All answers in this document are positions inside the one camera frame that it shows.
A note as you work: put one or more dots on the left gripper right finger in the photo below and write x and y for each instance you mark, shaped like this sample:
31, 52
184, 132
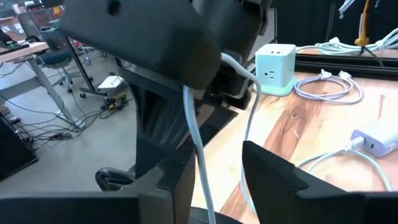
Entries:
311, 211

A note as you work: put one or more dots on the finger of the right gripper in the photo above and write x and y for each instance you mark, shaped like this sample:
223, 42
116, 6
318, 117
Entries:
140, 34
230, 90

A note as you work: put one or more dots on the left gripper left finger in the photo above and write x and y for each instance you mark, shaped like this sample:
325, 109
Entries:
93, 211

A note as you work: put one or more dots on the pale USB wall charger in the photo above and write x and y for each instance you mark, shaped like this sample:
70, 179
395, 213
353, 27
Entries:
379, 140

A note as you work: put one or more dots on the pale cube power outlet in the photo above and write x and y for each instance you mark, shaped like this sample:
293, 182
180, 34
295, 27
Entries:
275, 68

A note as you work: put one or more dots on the black partition panel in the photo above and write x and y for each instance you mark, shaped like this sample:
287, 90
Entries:
304, 21

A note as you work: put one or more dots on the office chair with blue seat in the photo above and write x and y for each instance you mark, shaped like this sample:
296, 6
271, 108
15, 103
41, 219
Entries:
56, 57

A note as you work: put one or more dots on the black case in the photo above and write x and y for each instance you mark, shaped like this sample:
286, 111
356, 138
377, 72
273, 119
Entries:
15, 152

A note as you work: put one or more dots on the light wooden desk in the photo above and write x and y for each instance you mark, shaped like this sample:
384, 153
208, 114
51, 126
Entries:
21, 51

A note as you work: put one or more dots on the yellow power plug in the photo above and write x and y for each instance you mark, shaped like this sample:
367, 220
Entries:
362, 39

